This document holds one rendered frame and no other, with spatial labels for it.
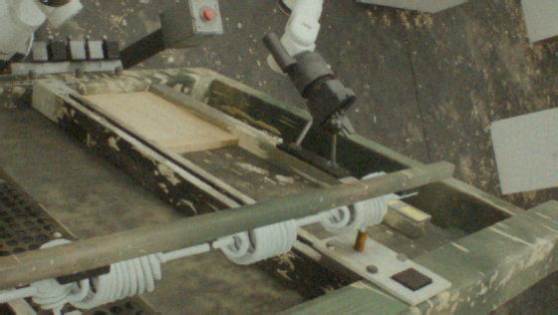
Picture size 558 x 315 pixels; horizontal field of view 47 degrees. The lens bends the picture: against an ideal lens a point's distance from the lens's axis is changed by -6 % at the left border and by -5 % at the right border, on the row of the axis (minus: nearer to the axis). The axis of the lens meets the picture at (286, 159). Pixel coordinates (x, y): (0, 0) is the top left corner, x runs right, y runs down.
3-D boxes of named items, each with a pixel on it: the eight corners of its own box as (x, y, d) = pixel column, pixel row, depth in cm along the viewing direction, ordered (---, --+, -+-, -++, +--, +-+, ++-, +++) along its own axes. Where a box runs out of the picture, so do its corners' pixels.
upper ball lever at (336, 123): (332, 164, 153) (333, 112, 146) (344, 171, 150) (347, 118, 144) (320, 170, 151) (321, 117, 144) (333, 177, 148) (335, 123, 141)
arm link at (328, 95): (367, 94, 148) (339, 54, 152) (340, 96, 141) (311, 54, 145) (335, 129, 155) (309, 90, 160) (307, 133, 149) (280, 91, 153)
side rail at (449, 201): (222, 110, 216) (227, 77, 212) (529, 261, 147) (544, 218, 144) (207, 111, 212) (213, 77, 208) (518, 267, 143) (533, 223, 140)
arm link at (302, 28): (294, 71, 155) (304, 42, 165) (314, 45, 149) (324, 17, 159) (270, 56, 154) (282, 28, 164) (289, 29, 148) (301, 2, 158)
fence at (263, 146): (161, 96, 196) (163, 83, 195) (426, 233, 137) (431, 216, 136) (147, 97, 193) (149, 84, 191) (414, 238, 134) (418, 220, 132)
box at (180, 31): (185, 16, 224) (218, -2, 212) (191, 49, 224) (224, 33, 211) (156, 15, 216) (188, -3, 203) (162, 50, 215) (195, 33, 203)
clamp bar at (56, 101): (59, 104, 172) (67, 14, 164) (432, 342, 98) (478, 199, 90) (24, 106, 165) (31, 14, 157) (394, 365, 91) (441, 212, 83)
